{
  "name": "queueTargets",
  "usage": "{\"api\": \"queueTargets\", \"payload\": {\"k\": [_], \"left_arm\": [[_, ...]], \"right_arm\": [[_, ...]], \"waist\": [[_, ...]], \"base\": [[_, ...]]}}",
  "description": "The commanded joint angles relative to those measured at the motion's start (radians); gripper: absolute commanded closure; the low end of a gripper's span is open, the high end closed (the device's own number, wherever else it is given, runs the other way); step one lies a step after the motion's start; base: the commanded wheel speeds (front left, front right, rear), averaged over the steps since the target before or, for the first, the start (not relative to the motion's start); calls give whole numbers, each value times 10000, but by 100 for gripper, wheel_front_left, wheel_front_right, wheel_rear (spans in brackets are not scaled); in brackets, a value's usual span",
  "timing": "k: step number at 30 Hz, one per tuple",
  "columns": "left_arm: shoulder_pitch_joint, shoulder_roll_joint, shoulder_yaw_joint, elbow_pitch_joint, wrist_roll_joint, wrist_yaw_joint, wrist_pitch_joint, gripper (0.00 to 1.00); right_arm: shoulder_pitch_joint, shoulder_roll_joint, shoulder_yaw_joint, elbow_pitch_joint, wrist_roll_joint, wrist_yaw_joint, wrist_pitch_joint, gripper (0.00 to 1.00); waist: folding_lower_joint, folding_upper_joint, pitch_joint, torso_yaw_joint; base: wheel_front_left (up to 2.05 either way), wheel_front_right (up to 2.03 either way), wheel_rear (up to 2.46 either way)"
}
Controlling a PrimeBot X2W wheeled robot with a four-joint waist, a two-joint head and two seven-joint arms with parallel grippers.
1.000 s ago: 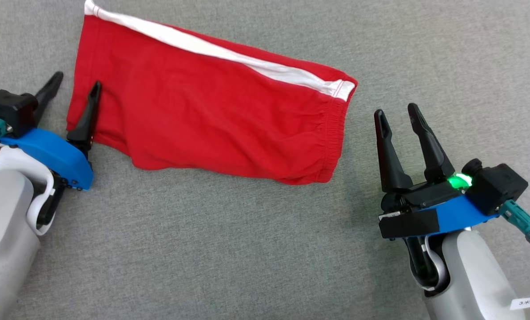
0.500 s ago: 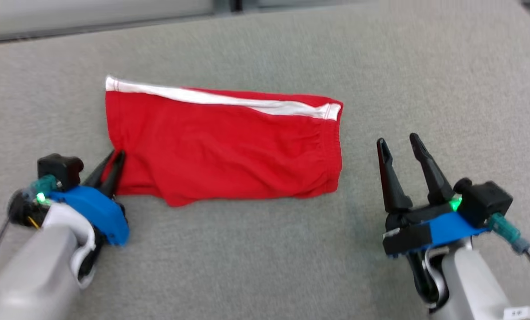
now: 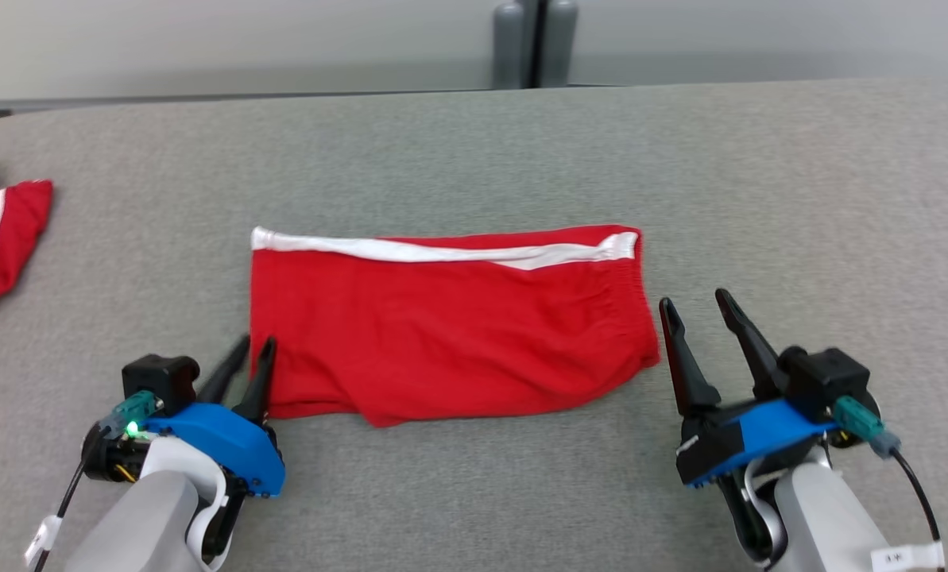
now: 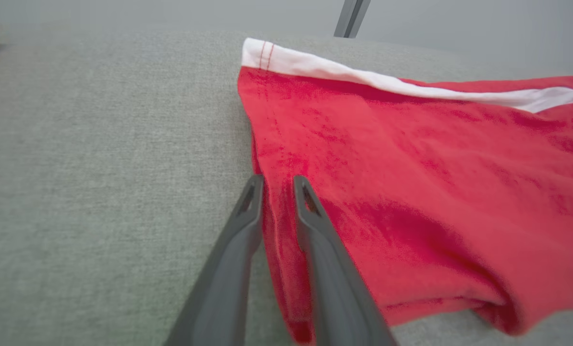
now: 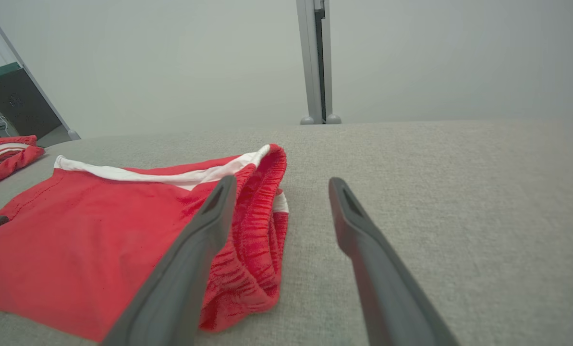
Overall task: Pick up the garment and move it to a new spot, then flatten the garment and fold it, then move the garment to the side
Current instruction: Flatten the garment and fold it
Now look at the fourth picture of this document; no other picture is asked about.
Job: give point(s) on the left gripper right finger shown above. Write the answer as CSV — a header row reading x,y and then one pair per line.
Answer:
x,y
336,288

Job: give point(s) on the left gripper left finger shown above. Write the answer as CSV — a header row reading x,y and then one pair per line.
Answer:
x,y
224,278

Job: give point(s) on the red shorts white trim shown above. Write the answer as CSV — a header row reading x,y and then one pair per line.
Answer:
x,y
435,192

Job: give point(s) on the grey fabric padded bench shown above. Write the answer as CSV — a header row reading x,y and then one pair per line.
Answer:
x,y
99,168

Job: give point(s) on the grey partition post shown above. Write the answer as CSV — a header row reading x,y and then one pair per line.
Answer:
x,y
351,17

